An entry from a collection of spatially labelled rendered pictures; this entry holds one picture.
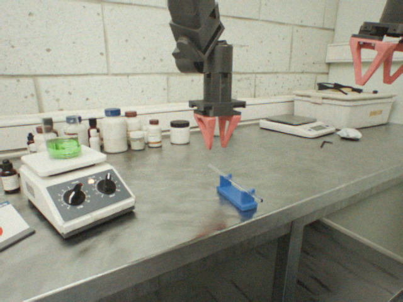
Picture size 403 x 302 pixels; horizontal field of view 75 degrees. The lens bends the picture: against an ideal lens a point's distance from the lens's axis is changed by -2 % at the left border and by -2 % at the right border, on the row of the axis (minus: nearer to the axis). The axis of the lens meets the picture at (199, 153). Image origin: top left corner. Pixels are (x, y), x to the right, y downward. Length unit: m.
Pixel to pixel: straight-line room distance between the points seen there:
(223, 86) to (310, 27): 1.12
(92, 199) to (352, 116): 1.06
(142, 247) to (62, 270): 0.10
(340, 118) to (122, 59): 0.88
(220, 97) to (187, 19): 0.15
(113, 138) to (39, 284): 0.52
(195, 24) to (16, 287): 0.43
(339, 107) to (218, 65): 0.79
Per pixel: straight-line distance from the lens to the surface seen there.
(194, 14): 0.44
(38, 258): 0.44
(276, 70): 1.42
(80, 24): 0.99
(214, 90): 0.52
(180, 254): 0.42
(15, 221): 0.52
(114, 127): 0.82
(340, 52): 1.66
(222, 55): 0.52
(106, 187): 0.47
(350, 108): 1.23
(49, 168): 0.50
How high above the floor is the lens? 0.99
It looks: 18 degrees down
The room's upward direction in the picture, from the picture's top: straight up
